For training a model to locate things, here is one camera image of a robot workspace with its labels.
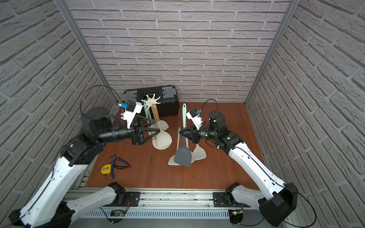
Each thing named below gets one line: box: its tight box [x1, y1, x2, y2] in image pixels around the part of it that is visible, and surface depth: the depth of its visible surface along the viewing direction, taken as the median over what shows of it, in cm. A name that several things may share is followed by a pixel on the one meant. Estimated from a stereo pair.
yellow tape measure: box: [100, 163, 112, 175], surface depth 83 cm
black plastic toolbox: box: [123, 85, 180, 118], surface depth 103 cm
